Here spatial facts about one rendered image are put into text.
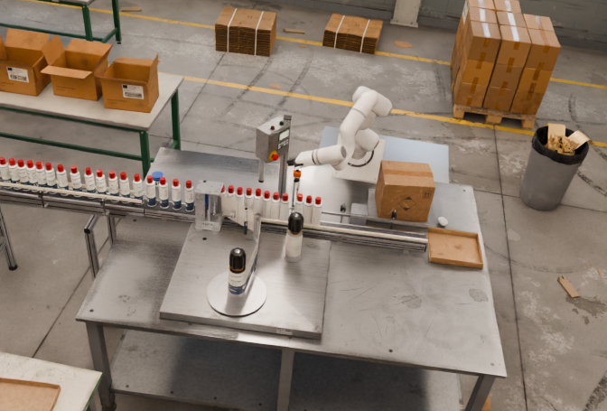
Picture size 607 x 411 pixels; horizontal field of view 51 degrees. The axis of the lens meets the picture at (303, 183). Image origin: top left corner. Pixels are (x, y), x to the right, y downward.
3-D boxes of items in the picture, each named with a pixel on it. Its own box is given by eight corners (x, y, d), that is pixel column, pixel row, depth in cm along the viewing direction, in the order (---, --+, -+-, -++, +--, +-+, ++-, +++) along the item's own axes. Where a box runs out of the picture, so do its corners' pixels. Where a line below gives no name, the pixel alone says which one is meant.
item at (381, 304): (75, 321, 313) (75, 318, 312) (161, 149, 432) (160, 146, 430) (505, 378, 306) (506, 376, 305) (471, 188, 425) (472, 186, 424)
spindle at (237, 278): (226, 297, 322) (227, 256, 304) (229, 284, 329) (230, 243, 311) (244, 299, 322) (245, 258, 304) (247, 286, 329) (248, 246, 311)
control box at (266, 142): (255, 156, 352) (256, 127, 341) (275, 144, 363) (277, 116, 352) (268, 164, 348) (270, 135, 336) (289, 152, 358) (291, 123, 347)
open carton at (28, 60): (-17, 97, 472) (-29, 50, 449) (13, 69, 507) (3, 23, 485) (33, 103, 470) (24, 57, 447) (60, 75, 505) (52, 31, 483)
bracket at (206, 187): (194, 192, 347) (194, 191, 346) (199, 181, 356) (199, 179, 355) (219, 195, 346) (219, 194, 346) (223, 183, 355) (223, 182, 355)
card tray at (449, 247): (429, 262, 363) (430, 256, 361) (426, 231, 384) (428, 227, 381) (481, 268, 362) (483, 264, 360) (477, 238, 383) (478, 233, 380)
